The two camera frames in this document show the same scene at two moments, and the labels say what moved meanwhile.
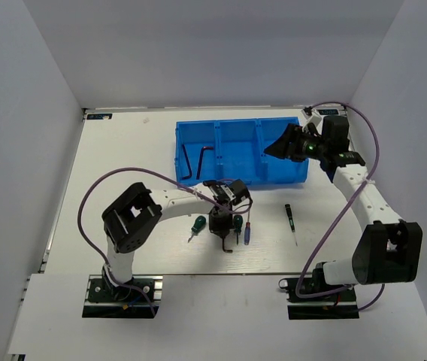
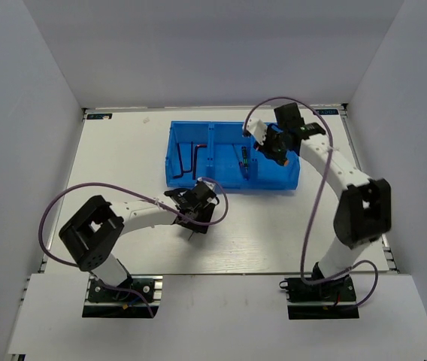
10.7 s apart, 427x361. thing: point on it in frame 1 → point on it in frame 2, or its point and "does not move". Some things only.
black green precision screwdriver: (289, 210) → (245, 160)
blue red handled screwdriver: (247, 232) → (240, 164)
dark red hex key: (228, 251) → (192, 158)
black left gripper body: (222, 222) → (204, 214)
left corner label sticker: (99, 116) does not move
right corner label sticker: (328, 112) does not move
